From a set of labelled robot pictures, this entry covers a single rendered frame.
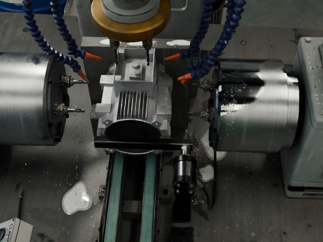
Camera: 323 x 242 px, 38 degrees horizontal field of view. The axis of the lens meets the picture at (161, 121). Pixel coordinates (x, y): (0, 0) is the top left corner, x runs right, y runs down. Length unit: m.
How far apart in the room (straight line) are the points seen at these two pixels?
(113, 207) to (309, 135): 0.52
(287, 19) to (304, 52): 1.93
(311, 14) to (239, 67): 2.13
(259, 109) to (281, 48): 0.68
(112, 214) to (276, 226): 0.46
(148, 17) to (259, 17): 2.19
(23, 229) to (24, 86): 0.35
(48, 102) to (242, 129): 0.49
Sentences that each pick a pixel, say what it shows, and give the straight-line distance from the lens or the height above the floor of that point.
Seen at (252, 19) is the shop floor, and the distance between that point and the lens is 3.17.
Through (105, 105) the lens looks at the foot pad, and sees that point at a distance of 1.23.
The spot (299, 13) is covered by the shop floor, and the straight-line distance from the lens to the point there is 3.28.
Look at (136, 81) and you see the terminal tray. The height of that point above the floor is 1.14.
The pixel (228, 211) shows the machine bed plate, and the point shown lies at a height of 0.80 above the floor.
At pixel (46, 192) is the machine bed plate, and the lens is 1.43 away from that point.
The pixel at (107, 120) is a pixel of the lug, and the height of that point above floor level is 1.09.
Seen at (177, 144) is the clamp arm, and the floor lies 1.03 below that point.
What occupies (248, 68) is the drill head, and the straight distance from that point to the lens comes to 1.20.
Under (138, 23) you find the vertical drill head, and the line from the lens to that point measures 1.05.
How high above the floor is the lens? 2.02
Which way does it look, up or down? 53 degrees down
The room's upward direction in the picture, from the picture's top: straight up
